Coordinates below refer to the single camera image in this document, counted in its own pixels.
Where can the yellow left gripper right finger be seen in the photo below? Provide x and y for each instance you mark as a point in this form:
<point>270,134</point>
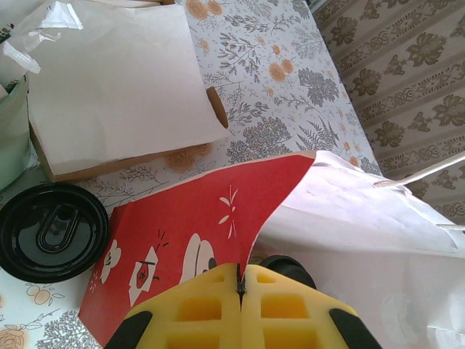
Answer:
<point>290,316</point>

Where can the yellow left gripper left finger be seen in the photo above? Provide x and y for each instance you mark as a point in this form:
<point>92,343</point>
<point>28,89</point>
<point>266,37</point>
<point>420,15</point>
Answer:
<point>196,316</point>

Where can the black plastic cup lid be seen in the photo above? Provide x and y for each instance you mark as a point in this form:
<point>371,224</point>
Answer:
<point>51,232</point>
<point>287,267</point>

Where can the red white paper gift bag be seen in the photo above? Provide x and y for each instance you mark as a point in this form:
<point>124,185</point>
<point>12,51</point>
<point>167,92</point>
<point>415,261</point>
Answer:
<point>203,225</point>

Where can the brown cardboard napkin tray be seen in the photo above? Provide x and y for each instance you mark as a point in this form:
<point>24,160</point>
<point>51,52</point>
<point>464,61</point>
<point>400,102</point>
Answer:
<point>109,167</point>

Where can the white paper napkin stack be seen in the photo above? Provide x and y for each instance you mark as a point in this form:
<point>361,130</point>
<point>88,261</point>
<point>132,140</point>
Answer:
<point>120,91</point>

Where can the pale green straw holder cup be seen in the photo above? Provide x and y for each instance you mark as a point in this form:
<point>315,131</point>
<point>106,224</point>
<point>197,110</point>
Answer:
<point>12,138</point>

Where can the bundle of wrapped straws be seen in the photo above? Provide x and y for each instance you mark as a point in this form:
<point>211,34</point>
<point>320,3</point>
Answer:
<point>61,16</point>

